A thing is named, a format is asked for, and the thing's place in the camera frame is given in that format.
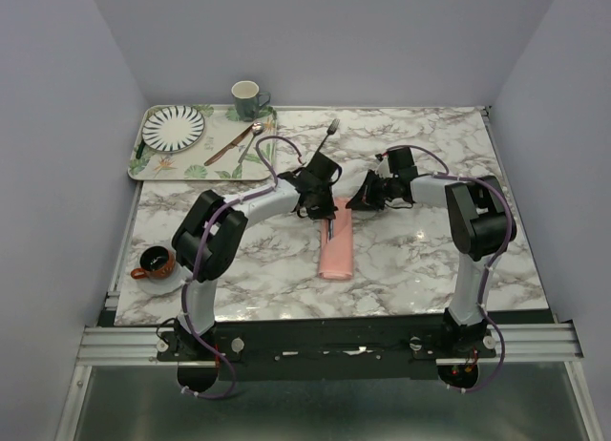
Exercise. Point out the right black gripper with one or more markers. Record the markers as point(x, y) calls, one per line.
point(364, 199)

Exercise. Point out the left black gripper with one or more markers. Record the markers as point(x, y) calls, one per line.
point(326, 212)

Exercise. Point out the pink cloth napkin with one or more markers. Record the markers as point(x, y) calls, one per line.
point(336, 260)

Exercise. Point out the black silver fork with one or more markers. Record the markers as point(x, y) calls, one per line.
point(331, 130)

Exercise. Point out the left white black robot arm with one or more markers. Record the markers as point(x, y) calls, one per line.
point(209, 237)

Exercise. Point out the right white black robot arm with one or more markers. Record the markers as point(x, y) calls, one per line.
point(481, 225)

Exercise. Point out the silver spoon on tray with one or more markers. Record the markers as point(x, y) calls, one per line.
point(257, 129)

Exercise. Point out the copper knife on tray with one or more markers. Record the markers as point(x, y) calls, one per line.
point(231, 145)

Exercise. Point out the leaf pattern serving tray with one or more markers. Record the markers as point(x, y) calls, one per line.
point(222, 125)

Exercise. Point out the green ceramic mug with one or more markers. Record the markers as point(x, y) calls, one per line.
point(249, 99)

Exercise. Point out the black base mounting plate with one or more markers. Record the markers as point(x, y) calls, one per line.
point(420, 347)

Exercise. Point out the striped white plate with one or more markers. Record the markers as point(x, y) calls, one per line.
point(173, 129)

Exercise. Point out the white saucer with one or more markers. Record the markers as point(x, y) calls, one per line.
point(164, 286)

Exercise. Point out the orange patterned teacup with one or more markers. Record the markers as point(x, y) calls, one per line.
point(156, 263)

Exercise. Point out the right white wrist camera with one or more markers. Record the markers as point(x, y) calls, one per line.
point(383, 169)

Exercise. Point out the aluminium rail frame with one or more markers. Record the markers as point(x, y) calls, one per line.
point(533, 389)

